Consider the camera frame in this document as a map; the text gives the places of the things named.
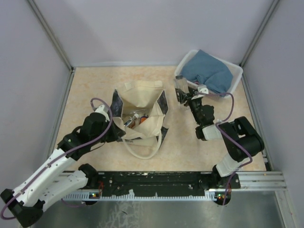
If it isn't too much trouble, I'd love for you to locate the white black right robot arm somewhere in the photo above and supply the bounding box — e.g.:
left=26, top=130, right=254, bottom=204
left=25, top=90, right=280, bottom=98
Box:
left=175, top=85, right=265, bottom=189

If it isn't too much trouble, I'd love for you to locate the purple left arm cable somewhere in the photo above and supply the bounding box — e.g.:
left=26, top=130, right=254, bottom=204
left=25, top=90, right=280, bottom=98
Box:
left=1, top=97, right=113, bottom=219

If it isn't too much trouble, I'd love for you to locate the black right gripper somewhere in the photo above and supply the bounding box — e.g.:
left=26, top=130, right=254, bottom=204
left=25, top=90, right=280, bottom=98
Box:
left=180, top=86, right=203, bottom=125

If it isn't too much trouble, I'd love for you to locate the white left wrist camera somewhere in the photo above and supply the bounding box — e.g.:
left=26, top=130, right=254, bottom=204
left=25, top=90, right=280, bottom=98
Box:
left=94, top=104, right=110, bottom=121

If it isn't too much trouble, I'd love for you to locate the blue folded towel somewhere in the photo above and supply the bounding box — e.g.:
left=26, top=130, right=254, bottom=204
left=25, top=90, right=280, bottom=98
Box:
left=180, top=50, right=233, bottom=94

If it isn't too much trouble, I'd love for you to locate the orange blue tube in bag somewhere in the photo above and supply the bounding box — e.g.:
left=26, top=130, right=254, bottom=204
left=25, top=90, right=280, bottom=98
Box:
left=139, top=115, right=148, bottom=124

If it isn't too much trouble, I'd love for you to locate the cream canvas tote bag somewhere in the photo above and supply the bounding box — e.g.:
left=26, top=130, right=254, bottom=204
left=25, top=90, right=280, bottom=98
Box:
left=111, top=81, right=169, bottom=160

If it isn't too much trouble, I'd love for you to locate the aluminium frame rail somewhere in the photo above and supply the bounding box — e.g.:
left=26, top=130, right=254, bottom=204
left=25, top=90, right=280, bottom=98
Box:
left=26, top=0, right=73, bottom=71

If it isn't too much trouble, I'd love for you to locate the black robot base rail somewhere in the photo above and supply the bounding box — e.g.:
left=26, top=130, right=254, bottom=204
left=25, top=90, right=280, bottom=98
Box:
left=82, top=171, right=240, bottom=205

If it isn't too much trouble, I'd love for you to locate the clear square bottle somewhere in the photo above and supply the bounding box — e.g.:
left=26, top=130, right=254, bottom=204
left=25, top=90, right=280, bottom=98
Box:
left=174, top=75, right=189, bottom=94

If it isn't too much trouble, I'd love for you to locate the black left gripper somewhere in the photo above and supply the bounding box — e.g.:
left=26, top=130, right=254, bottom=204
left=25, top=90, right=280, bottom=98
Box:
left=91, top=116, right=125, bottom=146

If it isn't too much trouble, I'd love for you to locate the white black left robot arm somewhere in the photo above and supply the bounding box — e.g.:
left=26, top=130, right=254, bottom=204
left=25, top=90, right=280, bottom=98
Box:
left=0, top=112, right=125, bottom=228

